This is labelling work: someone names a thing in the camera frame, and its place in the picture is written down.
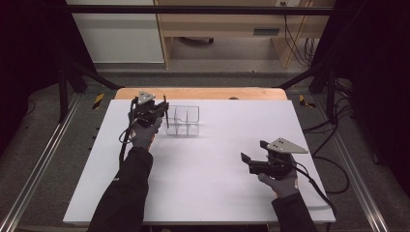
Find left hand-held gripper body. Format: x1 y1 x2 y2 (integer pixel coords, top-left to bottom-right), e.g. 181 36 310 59
131 91 163 128

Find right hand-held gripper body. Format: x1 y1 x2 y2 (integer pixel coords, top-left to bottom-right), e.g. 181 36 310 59
249 137 309 181

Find black pencil with orange end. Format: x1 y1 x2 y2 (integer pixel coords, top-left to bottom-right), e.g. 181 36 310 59
162 93 170 130

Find clear plastic compartment organizer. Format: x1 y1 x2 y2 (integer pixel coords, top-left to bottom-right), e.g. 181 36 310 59
162 104 201 136

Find person's left hand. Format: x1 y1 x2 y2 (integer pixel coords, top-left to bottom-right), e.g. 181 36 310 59
129 117 164 151

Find person's right hand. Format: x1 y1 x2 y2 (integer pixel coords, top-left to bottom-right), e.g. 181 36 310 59
257 169 300 199

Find white board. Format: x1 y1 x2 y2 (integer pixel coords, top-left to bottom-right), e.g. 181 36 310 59
62 99 337 225

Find wooden table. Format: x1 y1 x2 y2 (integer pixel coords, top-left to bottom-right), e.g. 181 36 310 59
114 87 288 102

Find yellow black tape marker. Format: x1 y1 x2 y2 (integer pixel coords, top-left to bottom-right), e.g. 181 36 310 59
298 94 317 109
91 93 106 111

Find black metal stand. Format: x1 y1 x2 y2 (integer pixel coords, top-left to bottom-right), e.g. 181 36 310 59
57 60 126 124
276 62 339 126

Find black object under desk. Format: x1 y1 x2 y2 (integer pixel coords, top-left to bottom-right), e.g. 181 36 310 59
178 36 215 46

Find white cabinet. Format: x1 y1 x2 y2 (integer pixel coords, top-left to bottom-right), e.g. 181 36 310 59
65 0 165 64

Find black metal crossbar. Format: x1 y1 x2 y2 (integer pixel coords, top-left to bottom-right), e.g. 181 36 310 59
68 4 334 16

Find wooden desk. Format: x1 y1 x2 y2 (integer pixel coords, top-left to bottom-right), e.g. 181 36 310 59
154 0 337 70

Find grey label on desk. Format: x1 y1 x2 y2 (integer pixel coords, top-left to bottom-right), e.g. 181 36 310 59
252 28 280 37

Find dark curtain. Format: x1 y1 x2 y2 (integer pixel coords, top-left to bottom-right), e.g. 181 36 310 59
309 0 410 198
0 0 97 160

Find bundle of black floor cables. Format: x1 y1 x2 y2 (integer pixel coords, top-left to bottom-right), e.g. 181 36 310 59
302 78 355 159

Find left hand-held gripper cable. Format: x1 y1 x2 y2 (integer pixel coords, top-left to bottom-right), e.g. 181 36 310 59
118 98 137 169

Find hand-held gripper cable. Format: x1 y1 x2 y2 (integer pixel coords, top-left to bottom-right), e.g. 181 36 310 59
118 98 137 169
295 162 337 216

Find right hand-held gripper cable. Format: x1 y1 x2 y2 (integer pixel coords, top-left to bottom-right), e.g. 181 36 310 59
295 162 337 216

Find looped black floor cable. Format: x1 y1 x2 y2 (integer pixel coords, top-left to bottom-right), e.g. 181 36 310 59
310 154 352 195

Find aluminium rail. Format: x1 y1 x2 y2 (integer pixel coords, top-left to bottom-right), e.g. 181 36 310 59
0 92 83 232
313 96 390 232

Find hanging black cables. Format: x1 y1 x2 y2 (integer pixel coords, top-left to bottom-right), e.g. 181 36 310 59
279 1 319 68

